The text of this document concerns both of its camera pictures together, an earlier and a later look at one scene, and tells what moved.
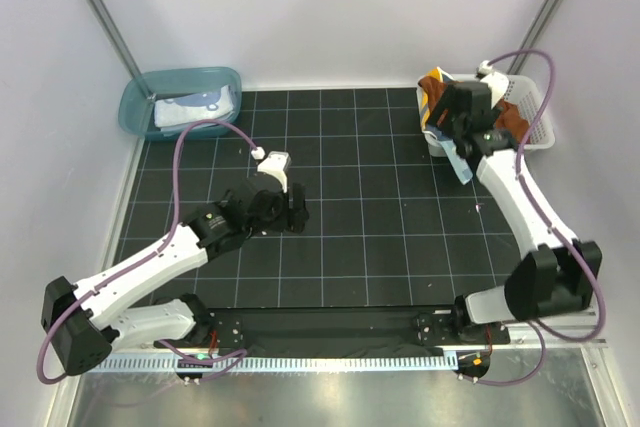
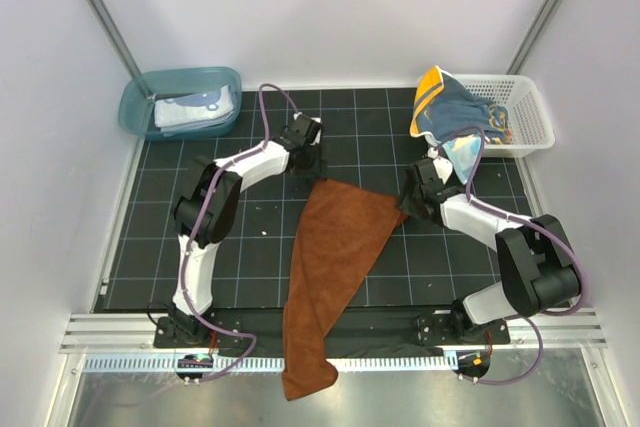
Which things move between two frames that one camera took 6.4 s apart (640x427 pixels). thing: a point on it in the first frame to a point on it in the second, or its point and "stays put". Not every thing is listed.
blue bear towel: (185, 108) stays put
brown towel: (506, 116) to (340, 235)
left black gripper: (291, 219) to (316, 170)
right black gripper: (448, 104) to (406, 201)
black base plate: (341, 328) stays put
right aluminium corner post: (549, 9) stays put
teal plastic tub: (136, 109) stays put
